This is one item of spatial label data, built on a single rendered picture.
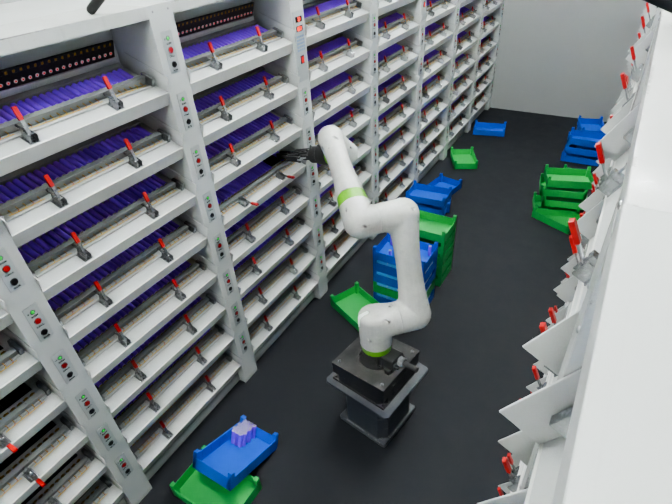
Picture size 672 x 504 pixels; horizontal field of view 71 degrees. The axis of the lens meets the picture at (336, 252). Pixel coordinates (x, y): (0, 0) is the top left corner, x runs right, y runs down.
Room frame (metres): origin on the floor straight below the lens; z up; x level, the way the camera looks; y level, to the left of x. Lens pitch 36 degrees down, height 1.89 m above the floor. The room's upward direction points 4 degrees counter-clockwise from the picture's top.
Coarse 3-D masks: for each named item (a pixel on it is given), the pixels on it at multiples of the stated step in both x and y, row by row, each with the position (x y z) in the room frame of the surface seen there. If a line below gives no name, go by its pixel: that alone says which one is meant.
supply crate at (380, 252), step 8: (384, 240) 2.18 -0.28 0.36; (376, 248) 2.06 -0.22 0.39; (384, 248) 2.15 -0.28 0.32; (392, 248) 2.15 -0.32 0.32; (424, 248) 2.11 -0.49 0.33; (432, 248) 2.09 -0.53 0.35; (376, 256) 2.06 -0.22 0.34; (384, 256) 2.03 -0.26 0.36; (392, 256) 2.00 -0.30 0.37; (424, 256) 2.05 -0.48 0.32; (432, 256) 2.00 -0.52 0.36; (424, 264) 1.91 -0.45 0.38; (424, 272) 1.91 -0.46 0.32
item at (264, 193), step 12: (288, 168) 2.07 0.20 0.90; (300, 168) 2.09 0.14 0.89; (276, 180) 1.96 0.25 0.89; (288, 180) 2.01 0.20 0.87; (252, 192) 1.85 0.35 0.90; (264, 192) 1.86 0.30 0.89; (276, 192) 1.93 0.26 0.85; (228, 216) 1.67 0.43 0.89; (240, 216) 1.71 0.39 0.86; (228, 228) 1.65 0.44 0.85
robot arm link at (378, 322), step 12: (360, 312) 1.33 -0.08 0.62; (372, 312) 1.31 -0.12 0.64; (384, 312) 1.31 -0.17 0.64; (396, 312) 1.31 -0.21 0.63; (360, 324) 1.29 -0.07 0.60; (372, 324) 1.26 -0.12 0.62; (384, 324) 1.26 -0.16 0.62; (396, 324) 1.27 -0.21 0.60; (360, 336) 1.29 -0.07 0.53; (372, 336) 1.25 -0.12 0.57; (384, 336) 1.26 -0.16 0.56; (372, 348) 1.25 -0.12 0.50; (384, 348) 1.25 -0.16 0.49
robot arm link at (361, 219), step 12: (348, 192) 1.52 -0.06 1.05; (360, 192) 1.52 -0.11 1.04; (348, 204) 1.48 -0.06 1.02; (360, 204) 1.46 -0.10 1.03; (372, 204) 1.48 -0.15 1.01; (348, 216) 1.44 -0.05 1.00; (360, 216) 1.42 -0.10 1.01; (372, 216) 1.42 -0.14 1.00; (348, 228) 1.41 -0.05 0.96; (360, 228) 1.40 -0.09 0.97; (372, 228) 1.40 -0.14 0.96
